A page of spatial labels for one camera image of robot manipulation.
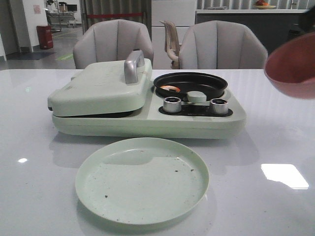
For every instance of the mint green sandwich maker lid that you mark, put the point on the mint green sandwich maker lid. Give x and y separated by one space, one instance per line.
105 88

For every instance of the left grey upholstered chair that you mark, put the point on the left grey upholstered chair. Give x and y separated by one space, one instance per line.
110 41

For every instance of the white cabinet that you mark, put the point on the white cabinet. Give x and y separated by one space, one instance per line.
181 13

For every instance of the red bin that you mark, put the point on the red bin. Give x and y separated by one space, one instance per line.
44 36

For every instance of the right silver control knob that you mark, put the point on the right silver control knob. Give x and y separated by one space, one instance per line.
219 106

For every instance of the black round frying pan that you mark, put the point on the black round frying pan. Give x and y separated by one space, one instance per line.
212 86

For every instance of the fruit bowl on counter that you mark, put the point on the fruit bowl on counter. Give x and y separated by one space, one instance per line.
261 4

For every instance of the mint green round plate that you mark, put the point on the mint green round plate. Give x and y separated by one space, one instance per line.
142 181

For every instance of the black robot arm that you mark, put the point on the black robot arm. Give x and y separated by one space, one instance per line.
306 21

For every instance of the grey upholstered chair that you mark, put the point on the grey upholstered chair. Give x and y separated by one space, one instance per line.
110 41
221 45

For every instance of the pink bowl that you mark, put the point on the pink bowl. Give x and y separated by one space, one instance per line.
291 67

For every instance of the beige office chair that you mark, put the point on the beige office chair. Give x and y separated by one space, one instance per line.
172 45

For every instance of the dark grey counter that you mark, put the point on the dark grey counter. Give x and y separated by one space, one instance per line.
273 27

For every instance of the left silver control knob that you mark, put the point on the left silver control knob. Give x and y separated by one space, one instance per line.
172 105

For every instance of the right grey upholstered chair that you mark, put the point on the right grey upholstered chair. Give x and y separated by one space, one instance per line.
221 45

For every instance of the mint green breakfast maker base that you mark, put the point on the mint green breakfast maker base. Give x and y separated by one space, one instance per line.
193 121

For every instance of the orange shrimp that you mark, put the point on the orange shrimp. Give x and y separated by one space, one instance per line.
170 88

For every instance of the silver control knob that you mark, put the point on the silver control knob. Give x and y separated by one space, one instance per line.
172 105
219 106

